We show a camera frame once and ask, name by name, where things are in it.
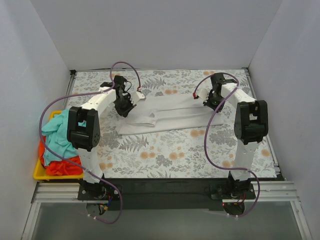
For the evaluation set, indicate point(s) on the floral table cloth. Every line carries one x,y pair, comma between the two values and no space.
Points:
185,153

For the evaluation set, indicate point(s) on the white t shirt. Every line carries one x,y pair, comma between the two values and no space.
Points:
165,113

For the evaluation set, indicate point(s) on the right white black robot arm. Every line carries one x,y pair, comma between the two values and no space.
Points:
250,127

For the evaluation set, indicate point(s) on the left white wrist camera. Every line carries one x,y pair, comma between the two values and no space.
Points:
136,97

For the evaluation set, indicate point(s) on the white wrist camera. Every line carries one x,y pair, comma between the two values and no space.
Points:
136,97
202,94

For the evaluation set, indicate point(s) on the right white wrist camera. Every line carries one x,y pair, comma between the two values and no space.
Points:
202,94

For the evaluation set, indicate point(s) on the yellow plastic bin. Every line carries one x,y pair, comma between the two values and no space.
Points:
49,155

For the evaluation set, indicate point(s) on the teal t shirt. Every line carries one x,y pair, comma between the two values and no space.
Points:
55,135

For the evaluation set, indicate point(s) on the orange t shirt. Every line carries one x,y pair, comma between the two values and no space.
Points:
57,168

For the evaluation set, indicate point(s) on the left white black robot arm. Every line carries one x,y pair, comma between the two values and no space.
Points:
83,130

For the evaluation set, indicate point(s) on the aluminium frame rail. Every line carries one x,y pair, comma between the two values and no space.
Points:
270,191

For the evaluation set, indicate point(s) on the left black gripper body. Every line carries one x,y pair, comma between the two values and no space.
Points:
124,106

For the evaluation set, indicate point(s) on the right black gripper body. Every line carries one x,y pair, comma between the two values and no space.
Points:
213,102

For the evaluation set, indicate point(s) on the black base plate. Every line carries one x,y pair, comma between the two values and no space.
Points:
165,193

